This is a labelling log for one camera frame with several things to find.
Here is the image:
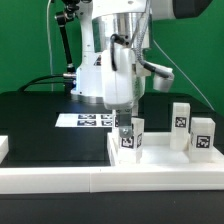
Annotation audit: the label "white square table top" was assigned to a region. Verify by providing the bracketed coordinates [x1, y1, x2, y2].
[107, 132, 224, 166]

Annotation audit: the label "white U-shaped obstacle fence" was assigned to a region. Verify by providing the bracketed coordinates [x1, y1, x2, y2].
[0, 134, 224, 195]

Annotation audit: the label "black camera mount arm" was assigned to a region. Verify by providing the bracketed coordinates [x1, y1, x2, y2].
[55, 0, 80, 77]

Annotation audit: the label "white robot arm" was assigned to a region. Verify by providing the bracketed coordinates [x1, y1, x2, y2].
[71, 0, 213, 138]

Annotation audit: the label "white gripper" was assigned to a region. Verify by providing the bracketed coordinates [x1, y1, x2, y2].
[101, 47, 145, 138]

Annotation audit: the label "white hanging cable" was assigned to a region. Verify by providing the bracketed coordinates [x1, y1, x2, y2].
[46, 0, 56, 93]

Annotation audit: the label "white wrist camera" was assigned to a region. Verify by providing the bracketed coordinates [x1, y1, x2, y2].
[147, 63, 174, 92]

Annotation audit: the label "sheet with fiducial markers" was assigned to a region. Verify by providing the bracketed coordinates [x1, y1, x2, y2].
[55, 113, 113, 128]

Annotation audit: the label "black cables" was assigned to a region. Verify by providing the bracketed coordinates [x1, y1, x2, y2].
[18, 73, 78, 93]

